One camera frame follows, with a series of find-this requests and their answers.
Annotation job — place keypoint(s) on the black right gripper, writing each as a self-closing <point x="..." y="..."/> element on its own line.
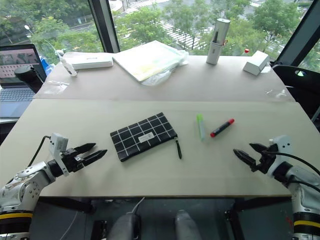
<point x="266" y="161"/>

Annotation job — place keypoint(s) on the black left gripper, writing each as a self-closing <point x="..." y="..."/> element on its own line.
<point x="71" y="160"/>

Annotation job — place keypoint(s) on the black marker with red caps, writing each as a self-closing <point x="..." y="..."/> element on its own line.
<point x="221" y="128"/>

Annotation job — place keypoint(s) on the black white-grid pencil case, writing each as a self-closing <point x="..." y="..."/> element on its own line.
<point x="140" y="135"/>

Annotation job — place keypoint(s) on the green highlighter pen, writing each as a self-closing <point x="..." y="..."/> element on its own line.
<point x="200" y="125"/>

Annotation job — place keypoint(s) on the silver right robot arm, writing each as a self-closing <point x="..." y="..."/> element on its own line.
<point x="305" y="190"/>

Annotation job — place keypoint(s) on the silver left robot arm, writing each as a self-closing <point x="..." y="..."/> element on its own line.
<point x="25" y="182"/>

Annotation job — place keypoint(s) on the silver cylindrical bottle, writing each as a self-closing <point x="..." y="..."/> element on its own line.
<point x="215" y="52"/>

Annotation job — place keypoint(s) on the open grey laptop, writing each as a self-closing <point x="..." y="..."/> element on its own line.
<point x="15" y="60"/>

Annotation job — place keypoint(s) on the crumpled clear plastic scrap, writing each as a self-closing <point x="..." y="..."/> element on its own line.
<point x="276" y="93"/>

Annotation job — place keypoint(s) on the clear plastic sheet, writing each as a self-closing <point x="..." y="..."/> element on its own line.
<point x="56" y="86"/>

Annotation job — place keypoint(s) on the grey rounded shape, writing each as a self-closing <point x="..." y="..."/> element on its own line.
<point x="125" y="225"/>
<point x="186" y="225"/>

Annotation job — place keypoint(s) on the white handheld device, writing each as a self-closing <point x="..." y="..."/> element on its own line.
<point x="68" y="67"/>

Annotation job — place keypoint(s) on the small white box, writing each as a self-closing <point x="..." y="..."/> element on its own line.
<point x="255" y="63"/>

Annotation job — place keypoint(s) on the white flat box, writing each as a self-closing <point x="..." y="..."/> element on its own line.
<point x="87" y="61"/>

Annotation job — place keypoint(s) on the blue plastic bag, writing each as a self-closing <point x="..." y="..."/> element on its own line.
<point x="47" y="67"/>

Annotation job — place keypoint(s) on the clear plastic bag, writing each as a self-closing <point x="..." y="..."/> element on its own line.
<point x="157" y="78"/>

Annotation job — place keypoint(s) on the black cylinder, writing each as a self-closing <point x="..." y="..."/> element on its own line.
<point x="27" y="75"/>

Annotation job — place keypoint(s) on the small red cap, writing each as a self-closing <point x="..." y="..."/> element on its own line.
<point x="247" y="50"/>

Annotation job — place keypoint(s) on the large white book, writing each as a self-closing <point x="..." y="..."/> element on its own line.
<point x="145" y="60"/>

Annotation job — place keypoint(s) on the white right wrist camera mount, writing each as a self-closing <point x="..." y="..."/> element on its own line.
<point x="283" y="145"/>

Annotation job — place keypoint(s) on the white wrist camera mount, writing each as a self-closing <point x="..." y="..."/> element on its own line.
<point x="58" y="142"/>
<point x="283" y="145"/>

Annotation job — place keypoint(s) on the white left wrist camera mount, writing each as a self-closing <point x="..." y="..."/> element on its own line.
<point x="58" y="142"/>

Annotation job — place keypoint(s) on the black table frame bar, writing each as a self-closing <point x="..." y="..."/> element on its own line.
<point x="250" y="207"/>

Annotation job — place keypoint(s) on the black window post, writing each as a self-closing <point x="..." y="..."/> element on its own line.
<point x="105" y="25"/>

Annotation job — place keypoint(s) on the slanted black window frame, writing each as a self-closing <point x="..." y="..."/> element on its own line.
<point x="305" y="25"/>

